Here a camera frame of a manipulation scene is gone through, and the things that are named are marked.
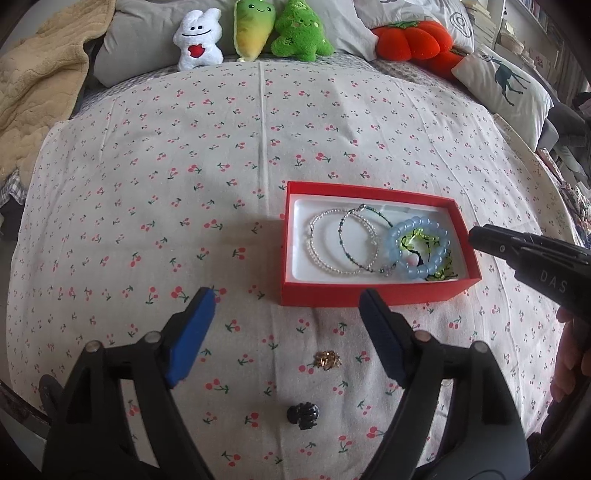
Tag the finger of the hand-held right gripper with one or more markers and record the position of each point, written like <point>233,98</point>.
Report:
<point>494,240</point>

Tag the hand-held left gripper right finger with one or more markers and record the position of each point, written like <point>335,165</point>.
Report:
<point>383,337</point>

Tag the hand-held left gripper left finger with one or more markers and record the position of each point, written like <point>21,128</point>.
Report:
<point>191,337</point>

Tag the red jewelry box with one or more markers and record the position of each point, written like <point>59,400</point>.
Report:
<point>369,293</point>

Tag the black hair claw clip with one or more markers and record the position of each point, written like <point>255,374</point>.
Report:
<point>302,415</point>

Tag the person's right hand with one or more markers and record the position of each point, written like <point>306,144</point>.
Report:
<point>572,360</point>

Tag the cream floral cloth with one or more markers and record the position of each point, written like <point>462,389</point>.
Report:
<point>545,166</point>

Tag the cherry print bed sheet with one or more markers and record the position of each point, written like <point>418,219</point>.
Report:
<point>184,184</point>

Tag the deer print pillow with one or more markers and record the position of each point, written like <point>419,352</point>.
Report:
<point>503,87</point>

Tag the orange persimmon plush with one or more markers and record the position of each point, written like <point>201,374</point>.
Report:
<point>406,41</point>

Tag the stack of books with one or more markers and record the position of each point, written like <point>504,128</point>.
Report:
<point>480,23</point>

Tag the green tree plush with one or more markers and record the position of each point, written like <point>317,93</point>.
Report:
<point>298,32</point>

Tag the white plush toy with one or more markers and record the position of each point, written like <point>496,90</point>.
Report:
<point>198,41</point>

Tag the grey pillow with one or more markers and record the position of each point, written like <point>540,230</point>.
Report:
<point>138,41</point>

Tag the beige quilted blanket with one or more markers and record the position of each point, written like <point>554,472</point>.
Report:
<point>41,69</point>

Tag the yellow green carrot plush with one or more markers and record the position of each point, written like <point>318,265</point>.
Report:
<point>251,32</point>

